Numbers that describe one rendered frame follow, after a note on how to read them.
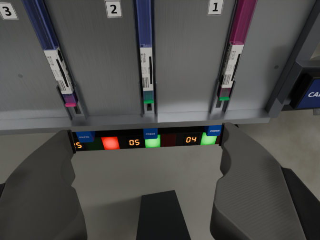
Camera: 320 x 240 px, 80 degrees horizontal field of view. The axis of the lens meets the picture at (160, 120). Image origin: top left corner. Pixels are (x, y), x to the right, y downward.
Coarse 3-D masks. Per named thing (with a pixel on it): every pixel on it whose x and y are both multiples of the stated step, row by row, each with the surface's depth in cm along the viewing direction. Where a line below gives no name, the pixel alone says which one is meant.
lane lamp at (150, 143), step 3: (159, 135) 36; (159, 138) 37; (147, 141) 37; (150, 141) 37; (153, 141) 37; (156, 141) 37; (159, 141) 37; (147, 144) 38; (150, 144) 38; (153, 144) 38; (156, 144) 38; (159, 144) 38; (147, 147) 38; (150, 147) 38; (153, 147) 38
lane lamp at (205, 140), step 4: (204, 132) 36; (204, 136) 37; (208, 136) 37; (212, 136) 37; (216, 136) 37; (204, 140) 38; (208, 140) 38; (212, 140) 38; (200, 144) 39; (204, 144) 39; (208, 144) 39
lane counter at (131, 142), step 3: (126, 138) 36; (129, 138) 36; (132, 138) 36; (135, 138) 36; (138, 138) 36; (141, 138) 36; (126, 141) 37; (129, 141) 37; (132, 141) 37; (135, 141) 37; (138, 141) 37; (141, 141) 37; (129, 144) 37; (132, 144) 37; (135, 144) 37; (138, 144) 37; (141, 144) 38; (129, 147) 38; (132, 147) 38; (135, 147) 38; (138, 147) 38
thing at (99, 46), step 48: (0, 0) 19; (48, 0) 20; (96, 0) 20; (192, 0) 20; (288, 0) 21; (0, 48) 23; (96, 48) 23; (192, 48) 24; (288, 48) 25; (0, 96) 27; (48, 96) 28; (96, 96) 28; (192, 96) 29; (240, 96) 30
